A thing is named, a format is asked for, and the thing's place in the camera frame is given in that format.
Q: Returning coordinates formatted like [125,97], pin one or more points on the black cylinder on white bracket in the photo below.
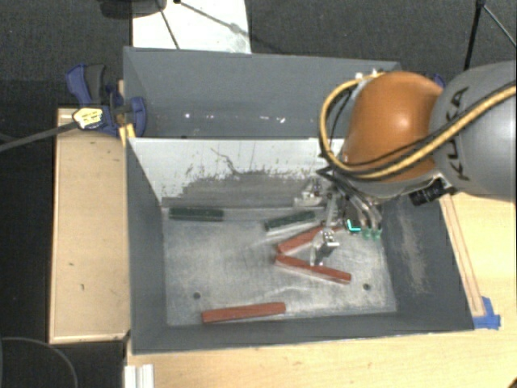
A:
[426,194]

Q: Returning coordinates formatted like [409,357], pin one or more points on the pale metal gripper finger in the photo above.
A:
[310,199]
[326,244]

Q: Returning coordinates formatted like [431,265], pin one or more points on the dark green flat block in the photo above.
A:
[290,219]
[196,213]

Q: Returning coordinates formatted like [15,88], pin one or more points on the red-brown flat block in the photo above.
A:
[313,270]
[297,242]
[243,313]

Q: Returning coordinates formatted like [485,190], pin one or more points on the pale wood board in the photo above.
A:
[91,233]

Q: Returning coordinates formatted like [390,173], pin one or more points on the grey metal bin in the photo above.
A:
[226,265]

